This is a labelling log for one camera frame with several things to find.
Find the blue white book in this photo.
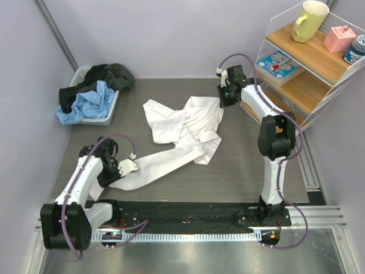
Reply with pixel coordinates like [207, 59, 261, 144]
[255, 50, 305, 87]

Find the blue white tin can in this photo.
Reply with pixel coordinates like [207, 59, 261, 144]
[342, 35, 365, 64]

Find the aluminium rail frame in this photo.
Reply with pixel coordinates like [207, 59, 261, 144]
[31, 130, 364, 273]

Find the black shirt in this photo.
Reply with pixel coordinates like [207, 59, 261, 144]
[59, 63, 135, 114]

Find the white slotted cable duct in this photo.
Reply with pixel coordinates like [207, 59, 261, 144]
[91, 230, 262, 244]

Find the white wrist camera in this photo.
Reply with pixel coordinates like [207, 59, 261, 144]
[117, 153, 139, 178]
[216, 68, 230, 87]

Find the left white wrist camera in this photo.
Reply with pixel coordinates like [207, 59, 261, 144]
[117, 153, 139, 178]

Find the light blue shirt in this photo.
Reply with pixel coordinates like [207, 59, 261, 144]
[55, 80, 119, 126]

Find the white long sleeve shirt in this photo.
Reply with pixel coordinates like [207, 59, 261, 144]
[90, 95, 225, 202]

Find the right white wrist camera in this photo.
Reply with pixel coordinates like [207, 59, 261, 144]
[216, 68, 230, 87]

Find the grey plastic basket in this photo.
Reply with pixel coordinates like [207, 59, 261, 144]
[56, 65, 115, 125]

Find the yellow green mug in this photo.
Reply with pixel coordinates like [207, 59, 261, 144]
[291, 1, 330, 43]

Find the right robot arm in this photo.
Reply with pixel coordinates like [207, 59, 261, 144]
[216, 65, 295, 226]

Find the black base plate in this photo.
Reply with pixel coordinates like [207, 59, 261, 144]
[114, 201, 291, 234]

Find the pink cube box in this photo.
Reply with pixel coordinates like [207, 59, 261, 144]
[323, 25, 356, 53]

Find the white wire wooden shelf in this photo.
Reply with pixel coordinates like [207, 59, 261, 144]
[256, 3, 364, 130]

